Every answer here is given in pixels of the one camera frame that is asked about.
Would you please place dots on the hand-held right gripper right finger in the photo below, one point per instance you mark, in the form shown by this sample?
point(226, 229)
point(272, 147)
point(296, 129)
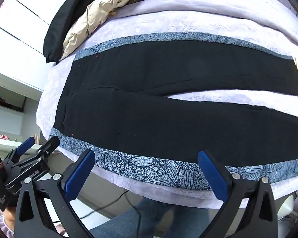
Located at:
point(212, 176)

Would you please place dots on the white plastic object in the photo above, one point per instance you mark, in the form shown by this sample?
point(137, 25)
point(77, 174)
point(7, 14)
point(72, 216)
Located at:
point(286, 208)

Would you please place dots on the white wardrobe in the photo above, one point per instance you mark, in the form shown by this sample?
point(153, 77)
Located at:
point(19, 22)

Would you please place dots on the black pants with floral stripe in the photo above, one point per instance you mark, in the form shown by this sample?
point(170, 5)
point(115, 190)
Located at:
point(149, 74)

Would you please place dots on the purple plush blanket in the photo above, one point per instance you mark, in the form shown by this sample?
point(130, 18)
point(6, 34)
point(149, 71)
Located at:
point(188, 22)

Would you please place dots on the black garment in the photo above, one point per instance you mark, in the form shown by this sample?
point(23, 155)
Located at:
point(64, 22)

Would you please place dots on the white desk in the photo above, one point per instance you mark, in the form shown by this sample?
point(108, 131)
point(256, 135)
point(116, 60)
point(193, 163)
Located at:
point(12, 126)

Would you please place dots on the person's left hand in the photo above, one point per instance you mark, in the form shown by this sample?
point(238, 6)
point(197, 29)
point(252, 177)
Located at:
point(9, 217)

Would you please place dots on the beige jacket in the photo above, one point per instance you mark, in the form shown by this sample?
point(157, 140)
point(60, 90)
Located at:
point(89, 17)

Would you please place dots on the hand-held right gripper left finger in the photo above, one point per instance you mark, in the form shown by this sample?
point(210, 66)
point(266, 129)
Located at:
point(80, 171)

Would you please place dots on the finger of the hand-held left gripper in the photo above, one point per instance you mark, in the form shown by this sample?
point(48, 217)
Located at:
point(26, 144)
point(46, 148)

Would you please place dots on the person's legs in jeans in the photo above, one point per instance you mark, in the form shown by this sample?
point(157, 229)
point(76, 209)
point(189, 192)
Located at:
point(149, 218)

